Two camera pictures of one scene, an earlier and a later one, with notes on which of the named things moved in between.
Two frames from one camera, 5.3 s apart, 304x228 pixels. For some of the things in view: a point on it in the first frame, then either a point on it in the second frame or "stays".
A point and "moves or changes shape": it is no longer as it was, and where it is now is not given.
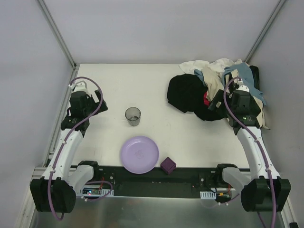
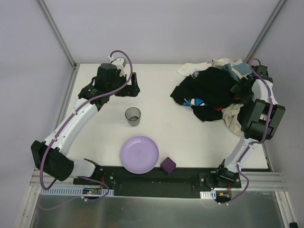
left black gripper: (99, 102) → (127, 90)
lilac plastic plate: (139, 154) stays
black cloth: (186, 92) moves or changes shape
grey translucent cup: (133, 114) stays
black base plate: (181, 183) stays
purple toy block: (168, 166) stays
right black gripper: (216, 104) → (241, 88)
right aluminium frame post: (261, 35) stays
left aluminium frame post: (57, 34) stays
